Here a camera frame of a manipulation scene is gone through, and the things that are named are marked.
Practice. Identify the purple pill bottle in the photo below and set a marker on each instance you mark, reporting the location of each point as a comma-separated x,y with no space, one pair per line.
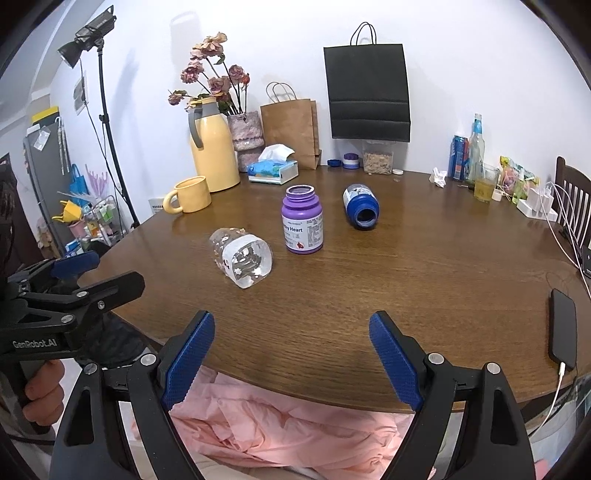
302,221

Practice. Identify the small white box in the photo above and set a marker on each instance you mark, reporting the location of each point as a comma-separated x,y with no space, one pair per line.
157,206

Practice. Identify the blue tissue box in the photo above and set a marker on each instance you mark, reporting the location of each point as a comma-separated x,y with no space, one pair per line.
270,170

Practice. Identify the yellow mug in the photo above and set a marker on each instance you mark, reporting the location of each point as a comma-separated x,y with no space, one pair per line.
194,196

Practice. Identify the clear glass bottle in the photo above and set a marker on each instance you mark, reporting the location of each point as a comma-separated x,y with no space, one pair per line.
475,147

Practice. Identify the blue drink can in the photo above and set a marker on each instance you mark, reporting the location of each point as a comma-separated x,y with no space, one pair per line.
458,159

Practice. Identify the grey refrigerator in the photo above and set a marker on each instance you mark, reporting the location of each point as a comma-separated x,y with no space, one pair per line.
44,175

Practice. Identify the black studio light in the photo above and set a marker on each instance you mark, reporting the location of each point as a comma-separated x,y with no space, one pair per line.
87,37

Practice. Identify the brown paper bag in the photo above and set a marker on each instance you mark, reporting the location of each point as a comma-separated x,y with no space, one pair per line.
288,134

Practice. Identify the person's left hand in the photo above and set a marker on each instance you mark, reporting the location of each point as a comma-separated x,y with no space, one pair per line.
44,385

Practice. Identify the dried pink flowers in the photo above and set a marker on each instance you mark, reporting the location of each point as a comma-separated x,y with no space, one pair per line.
217,83

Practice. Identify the crumpled white tissue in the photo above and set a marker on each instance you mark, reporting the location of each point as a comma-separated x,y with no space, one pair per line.
438,177

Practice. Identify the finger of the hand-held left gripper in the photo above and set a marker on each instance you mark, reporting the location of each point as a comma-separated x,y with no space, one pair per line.
117,286
76,264

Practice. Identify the glass of tea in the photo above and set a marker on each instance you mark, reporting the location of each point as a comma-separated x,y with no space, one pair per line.
485,187

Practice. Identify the black paper bag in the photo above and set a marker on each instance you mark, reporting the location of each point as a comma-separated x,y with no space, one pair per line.
369,92

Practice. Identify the black smartphone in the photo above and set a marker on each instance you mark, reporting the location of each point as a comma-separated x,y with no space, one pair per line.
563,327

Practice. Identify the black light stand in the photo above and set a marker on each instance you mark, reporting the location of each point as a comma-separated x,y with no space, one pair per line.
111,138

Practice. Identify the pink textured vase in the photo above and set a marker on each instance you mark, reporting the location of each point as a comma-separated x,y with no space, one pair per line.
247,134

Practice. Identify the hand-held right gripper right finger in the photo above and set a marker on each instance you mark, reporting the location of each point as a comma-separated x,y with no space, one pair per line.
396,360

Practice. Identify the clear plastic cup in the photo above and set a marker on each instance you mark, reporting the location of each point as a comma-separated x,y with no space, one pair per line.
244,263

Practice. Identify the pink cloth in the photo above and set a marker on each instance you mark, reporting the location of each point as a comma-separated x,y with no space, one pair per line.
277,429

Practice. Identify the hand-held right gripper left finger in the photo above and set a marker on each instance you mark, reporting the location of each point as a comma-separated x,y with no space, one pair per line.
189,357

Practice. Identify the yellow thermos jug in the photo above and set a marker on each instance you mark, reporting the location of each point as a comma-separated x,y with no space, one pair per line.
212,152

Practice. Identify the blue bottle lid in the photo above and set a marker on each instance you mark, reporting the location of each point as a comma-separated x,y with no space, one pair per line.
334,162

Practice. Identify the yellow box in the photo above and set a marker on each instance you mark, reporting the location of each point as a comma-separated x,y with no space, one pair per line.
46,115

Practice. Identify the colourful snack bag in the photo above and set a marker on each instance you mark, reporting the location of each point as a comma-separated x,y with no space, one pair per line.
515,177

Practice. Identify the blue tote bag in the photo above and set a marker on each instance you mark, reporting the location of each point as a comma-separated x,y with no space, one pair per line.
77,182

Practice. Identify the small purple-lidded jar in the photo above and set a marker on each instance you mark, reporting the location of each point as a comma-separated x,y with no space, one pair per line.
351,161

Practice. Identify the blue pill bottle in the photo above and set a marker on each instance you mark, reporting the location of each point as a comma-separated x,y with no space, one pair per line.
359,203

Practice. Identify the clear container with cereal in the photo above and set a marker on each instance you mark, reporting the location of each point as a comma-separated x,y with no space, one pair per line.
377,159

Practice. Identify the white power strip with chargers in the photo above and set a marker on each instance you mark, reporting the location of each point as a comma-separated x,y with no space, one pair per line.
535,203

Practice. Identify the wooden chair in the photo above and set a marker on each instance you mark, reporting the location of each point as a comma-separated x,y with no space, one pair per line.
572,184

